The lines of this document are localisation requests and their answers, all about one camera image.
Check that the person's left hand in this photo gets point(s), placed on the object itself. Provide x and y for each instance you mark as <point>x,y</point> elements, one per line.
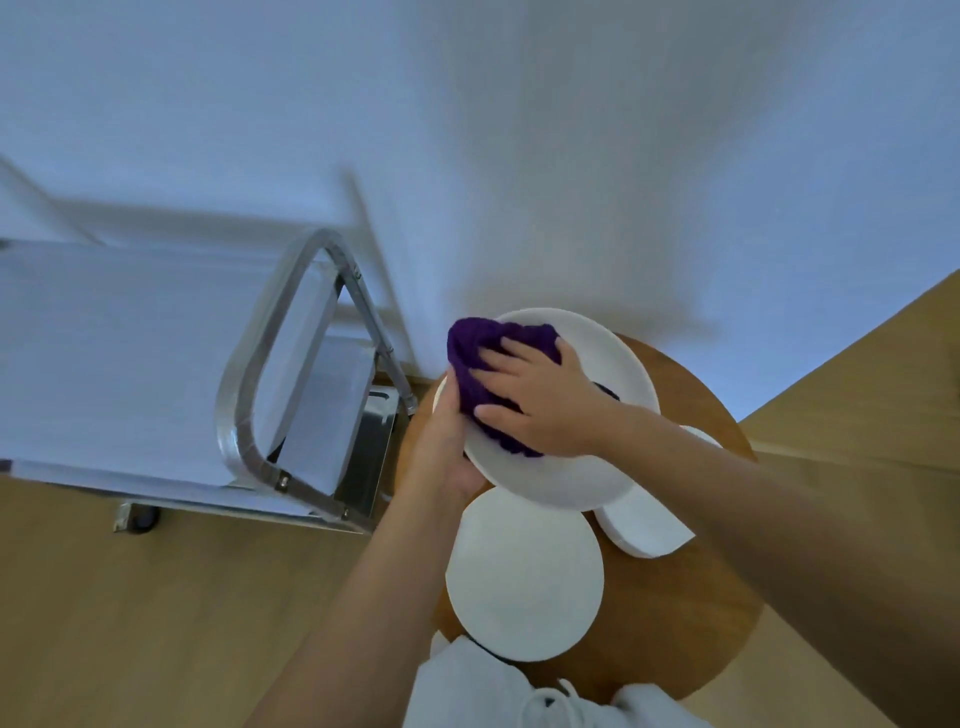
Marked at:
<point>442,457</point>

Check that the person's right hand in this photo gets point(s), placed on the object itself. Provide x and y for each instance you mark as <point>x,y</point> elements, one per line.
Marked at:
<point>555,412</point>

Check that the white round dinner plate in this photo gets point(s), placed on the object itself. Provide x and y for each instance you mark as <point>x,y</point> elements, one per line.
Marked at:
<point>570,480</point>
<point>525,577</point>

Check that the purple cleaning cloth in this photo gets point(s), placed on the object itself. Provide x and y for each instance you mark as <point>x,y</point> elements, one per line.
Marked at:
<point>469,345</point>

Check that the stack of white rectangular plates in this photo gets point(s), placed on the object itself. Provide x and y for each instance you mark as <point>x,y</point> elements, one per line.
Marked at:
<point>645,525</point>

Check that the steel three-tier cart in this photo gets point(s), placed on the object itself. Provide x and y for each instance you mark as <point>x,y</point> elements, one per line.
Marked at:
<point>90,352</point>

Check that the person's right forearm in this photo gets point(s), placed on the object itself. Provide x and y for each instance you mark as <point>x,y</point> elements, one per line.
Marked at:
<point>810,540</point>

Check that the person's left forearm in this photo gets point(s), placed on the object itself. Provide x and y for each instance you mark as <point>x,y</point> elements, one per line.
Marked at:
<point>360,630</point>

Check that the person's white garment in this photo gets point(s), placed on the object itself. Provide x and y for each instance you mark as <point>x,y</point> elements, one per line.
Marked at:
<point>465,690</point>

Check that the round wooden side table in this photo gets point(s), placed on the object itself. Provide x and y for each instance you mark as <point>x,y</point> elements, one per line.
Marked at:
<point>675,600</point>

